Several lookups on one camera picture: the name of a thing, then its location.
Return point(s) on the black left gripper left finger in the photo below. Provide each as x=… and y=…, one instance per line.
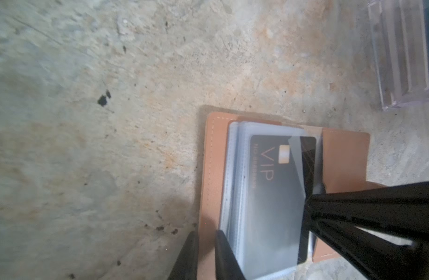
x=186, y=265

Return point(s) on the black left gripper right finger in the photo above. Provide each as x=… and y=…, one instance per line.
x=227, y=267

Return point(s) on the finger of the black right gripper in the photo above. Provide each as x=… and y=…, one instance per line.
x=402, y=210
x=375, y=257

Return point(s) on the tan leather card holder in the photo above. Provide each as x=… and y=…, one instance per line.
x=340, y=166

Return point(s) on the black VIP card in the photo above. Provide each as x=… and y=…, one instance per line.
x=281, y=173

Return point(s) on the clear acrylic card box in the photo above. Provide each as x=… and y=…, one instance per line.
x=400, y=36

